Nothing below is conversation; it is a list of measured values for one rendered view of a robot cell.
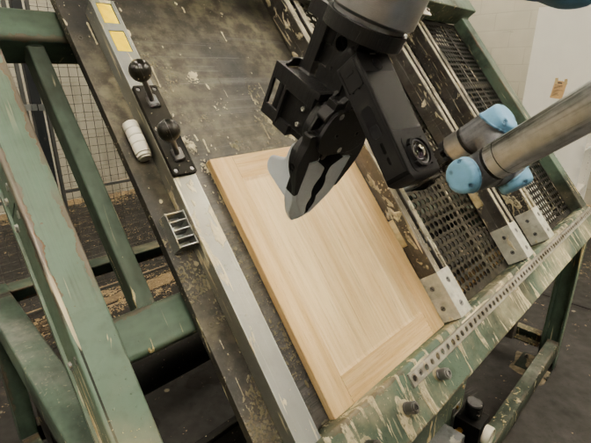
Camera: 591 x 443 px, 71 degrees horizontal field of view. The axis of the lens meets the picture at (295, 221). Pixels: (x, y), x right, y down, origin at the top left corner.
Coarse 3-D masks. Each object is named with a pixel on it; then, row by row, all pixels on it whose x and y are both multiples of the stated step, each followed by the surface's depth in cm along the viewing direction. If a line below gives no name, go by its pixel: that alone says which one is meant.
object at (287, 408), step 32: (96, 0) 84; (96, 32) 85; (128, 64) 82; (128, 96) 82; (160, 160) 79; (192, 192) 78; (192, 224) 76; (224, 256) 76; (224, 288) 74; (256, 320) 74; (256, 352) 72; (256, 384) 73; (288, 384) 73; (288, 416) 70
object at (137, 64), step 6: (138, 60) 69; (144, 60) 70; (132, 66) 69; (138, 66) 69; (144, 66) 69; (150, 66) 71; (132, 72) 69; (138, 72) 69; (144, 72) 69; (150, 72) 70; (138, 78) 70; (144, 78) 70; (144, 84) 74; (150, 90) 76; (150, 96) 78; (156, 96) 80; (150, 102) 79; (156, 102) 80
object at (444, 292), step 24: (264, 0) 124; (288, 0) 120; (288, 24) 120; (288, 48) 122; (360, 168) 114; (384, 192) 110; (408, 216) 108; (408, 240) 109; (432, 240) 110; (432, 264) 106; (432, 288) 107; (456, 288) 107; (456, 312) 104
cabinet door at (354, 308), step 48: (240, 192) 87; (336, 192) 105; (288, 240) 90; (336, 240) 98; (384, 240) 107; (288, 288) 84; (336, 288) 92; (384, 288) 100; (336, 336) 86; (384, 336) 94; (336, 384) 81
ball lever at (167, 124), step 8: (168, 120) 67; (160, 128) 67; (168, 128) 67; (176, 128) 68; (160, 136) 68; (168, 136) 67; (176, 136) 68; (176, 144) 74; (176, 152) 76; (176, 160) 78; (184, 160) 79
